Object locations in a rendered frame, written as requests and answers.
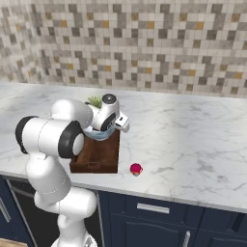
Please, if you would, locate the navy cupboard door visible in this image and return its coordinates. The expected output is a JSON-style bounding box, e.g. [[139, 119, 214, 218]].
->
[[106, 211, 195, 247], [0, 174, 36, 247], [192, 229, 247, 247]]

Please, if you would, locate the green leafy plant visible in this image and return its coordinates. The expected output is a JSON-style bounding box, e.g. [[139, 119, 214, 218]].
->
[[87, 95, 103, 109]]

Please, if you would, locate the light blue bowl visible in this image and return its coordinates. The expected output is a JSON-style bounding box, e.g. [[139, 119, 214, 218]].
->
[[83, 124, 116, 142]]

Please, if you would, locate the black dishwasher door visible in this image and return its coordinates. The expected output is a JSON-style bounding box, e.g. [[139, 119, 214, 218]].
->
[[5, 178, 104, 247]]

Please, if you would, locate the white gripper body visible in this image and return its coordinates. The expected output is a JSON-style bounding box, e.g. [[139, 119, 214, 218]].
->
[[119, 111, 131, 134]]

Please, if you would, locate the brown wooden tray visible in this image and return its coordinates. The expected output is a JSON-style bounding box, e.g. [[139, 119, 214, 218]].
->
[[69, 128, 122, 175]]

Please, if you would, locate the silver cupboard door handle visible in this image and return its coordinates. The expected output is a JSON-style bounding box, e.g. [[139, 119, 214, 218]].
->
[[181, 230, 192, 247], [0, 196, 13, 224]]

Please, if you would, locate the silver drawer handle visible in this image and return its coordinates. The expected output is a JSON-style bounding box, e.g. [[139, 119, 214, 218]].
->
[[136, 203, 171, 215]]

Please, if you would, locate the navy drawer front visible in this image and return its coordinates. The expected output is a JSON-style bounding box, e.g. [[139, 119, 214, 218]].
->
[[200, 206, 247, 237], [124, 193, 206, 227]]

